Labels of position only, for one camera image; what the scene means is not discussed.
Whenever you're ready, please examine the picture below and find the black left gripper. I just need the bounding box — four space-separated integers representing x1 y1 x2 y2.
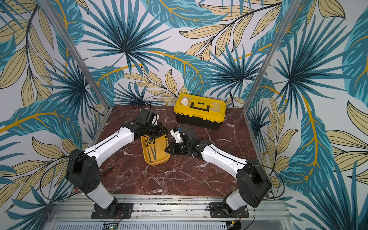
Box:
146 121 170 140

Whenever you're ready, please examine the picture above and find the black file tool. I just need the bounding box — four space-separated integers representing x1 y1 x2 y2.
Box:
150 139 157 161

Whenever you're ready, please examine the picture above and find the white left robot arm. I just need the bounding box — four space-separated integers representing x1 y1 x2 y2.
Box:
65 122 168 212

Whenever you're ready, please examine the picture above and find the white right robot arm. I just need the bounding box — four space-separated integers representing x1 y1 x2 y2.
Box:
165 126 272 212

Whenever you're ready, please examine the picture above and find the black screwdriver in tray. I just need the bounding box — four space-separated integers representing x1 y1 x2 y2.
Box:
144 140 152 163

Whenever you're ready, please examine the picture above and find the yellow plastic tray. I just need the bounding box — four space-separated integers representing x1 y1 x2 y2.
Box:
141 135 170 166

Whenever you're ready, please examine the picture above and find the white roll in toolbox lid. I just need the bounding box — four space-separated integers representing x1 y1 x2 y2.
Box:
181 97 189 106

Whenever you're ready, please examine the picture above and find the yellow and black toolbox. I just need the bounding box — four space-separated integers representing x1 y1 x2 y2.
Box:
173 94 226 130

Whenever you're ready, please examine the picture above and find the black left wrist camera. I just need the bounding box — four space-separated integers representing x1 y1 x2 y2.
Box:
135 109 159 126

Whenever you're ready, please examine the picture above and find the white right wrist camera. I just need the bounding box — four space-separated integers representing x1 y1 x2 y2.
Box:
170 128 183 144

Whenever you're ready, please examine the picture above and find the aluminium front rail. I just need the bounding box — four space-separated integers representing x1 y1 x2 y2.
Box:
43 195 296 230

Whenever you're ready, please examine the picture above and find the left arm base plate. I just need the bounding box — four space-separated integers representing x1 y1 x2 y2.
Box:
91 202 134 219

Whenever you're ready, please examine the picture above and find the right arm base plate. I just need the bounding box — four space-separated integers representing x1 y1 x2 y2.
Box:
206 202 249 218

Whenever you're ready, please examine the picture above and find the left aluminium corner post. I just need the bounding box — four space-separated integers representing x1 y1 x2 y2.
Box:
38 0 110 110

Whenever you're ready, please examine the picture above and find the aluminium corner post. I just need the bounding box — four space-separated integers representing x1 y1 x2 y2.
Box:
242 0 301 114
38 0 110 110

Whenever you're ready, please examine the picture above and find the right aluminium corner post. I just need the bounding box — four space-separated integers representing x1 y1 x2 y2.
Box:
242 0 301 114

